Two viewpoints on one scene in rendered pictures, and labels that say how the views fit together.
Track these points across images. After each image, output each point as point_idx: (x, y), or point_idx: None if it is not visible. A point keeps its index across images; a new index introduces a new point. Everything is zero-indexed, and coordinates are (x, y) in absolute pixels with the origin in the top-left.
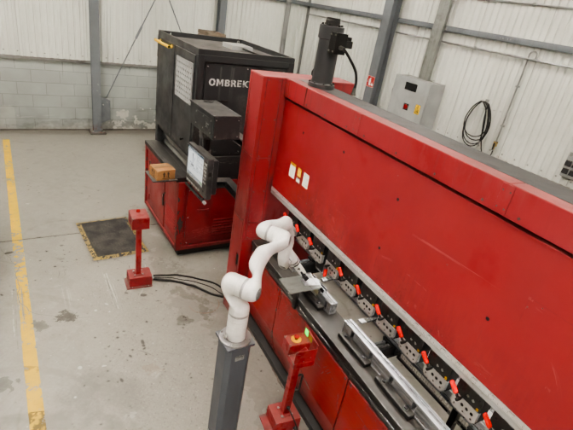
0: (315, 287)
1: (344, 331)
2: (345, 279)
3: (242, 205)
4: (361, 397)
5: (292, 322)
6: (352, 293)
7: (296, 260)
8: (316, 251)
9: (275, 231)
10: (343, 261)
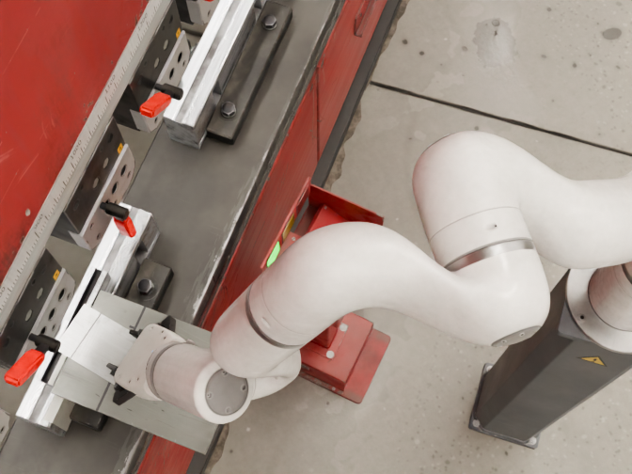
0: (120, 308)
1: (210, 129)
2: (159, 84)
3: None
4: (341, 16)
5: None
6: (186, 48)
7: (188, 344)
8: (41, 320)
9: (504, 196)
10: (118, 97)
